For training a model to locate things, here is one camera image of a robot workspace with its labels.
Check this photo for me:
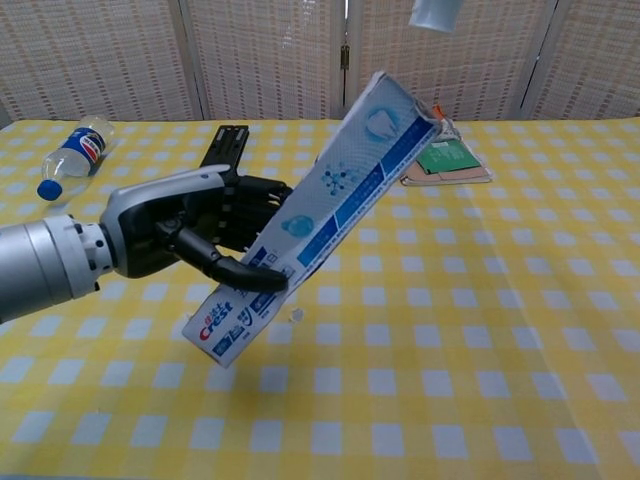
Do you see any blue white toothpaste box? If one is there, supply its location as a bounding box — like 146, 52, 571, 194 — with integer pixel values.
180, 70, 444, 370

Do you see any empty Pepsi plastic bottle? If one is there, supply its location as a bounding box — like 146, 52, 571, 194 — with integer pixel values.
36, 114, 117, 202

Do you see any blue white toothpaste tube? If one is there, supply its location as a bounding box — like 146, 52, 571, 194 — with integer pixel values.
407, 0, 464, 35

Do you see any black folding stand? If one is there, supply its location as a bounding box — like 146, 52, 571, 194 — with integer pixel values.
198, 124, 251, 176

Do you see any beige woven folding screen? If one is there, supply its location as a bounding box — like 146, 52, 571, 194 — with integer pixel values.
0, 0, 640, 124

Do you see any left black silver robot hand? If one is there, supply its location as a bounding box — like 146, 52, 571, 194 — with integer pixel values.
99, 164, 296, 294

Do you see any yellow white checkered tablecloth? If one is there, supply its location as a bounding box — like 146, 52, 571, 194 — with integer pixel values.
0, 118, 640, 480

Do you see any orange white snack packet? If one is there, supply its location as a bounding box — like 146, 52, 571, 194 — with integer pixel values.
429, 103, 464, 144

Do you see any brown spiral notebook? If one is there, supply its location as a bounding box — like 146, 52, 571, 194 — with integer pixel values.
399, 124, 495, 188

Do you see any green card packet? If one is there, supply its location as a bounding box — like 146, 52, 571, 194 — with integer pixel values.
415, 141, 482, 176

